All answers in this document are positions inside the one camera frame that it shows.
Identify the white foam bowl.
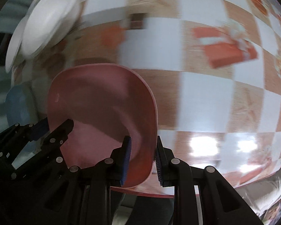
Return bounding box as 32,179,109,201
5,16,28,73
21,0,81,59

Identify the checkered plastic tablecloth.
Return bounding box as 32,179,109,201
12,0,281,186

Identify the white fabric bundle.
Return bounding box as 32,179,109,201
236,169,281,216

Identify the blue square plate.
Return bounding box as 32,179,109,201
5,84,39,127

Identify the pink square plate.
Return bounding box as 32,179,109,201
47,64,158,188

